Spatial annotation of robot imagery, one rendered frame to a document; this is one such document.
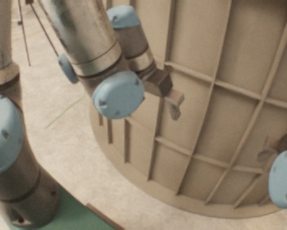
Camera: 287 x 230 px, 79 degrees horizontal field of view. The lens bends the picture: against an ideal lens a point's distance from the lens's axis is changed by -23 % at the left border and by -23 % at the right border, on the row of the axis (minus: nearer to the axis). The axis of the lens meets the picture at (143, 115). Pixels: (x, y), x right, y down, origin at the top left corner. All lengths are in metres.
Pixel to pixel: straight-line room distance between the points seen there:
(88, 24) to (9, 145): 0.19
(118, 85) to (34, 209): 0.27
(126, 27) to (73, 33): 0.19
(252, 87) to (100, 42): 0.59
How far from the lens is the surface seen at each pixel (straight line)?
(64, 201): 0.46
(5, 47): 0.39
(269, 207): 1.48
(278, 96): 0.80
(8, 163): 0.31
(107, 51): 0.28
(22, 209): 0.40
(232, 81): 0.75
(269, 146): 0.50
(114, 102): 0.30
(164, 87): 0.51
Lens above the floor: 1.12
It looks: 40 degrees down
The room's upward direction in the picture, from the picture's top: 5 degrees clockwise
